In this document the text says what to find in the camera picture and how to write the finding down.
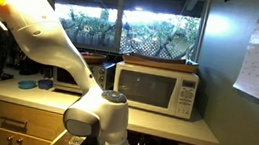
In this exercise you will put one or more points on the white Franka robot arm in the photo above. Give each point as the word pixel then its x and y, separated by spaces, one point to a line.
pixel 40 30

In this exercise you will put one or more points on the closed wooden drawer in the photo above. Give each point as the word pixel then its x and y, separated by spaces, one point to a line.
pixel 42 121

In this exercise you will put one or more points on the silver toaster oven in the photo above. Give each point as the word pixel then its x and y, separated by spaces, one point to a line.
pixel 102 76

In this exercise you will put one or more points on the white microwave oven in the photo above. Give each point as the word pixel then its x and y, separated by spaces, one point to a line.
pixel 154 91

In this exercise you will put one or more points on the wooden serving tray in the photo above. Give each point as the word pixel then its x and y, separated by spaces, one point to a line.
pixel 159 64

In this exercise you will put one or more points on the large wooden bowl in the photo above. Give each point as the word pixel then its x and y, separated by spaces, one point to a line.
pixel 93 58

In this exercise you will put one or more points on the blue plastic bowl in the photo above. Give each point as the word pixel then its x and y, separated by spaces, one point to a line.
pixel 45 84

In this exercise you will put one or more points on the metal cabinet knob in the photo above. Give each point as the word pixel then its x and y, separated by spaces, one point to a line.
pixel 10 138
pixel 20 141

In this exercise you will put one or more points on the window frame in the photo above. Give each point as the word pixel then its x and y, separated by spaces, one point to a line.
pixel 119 14

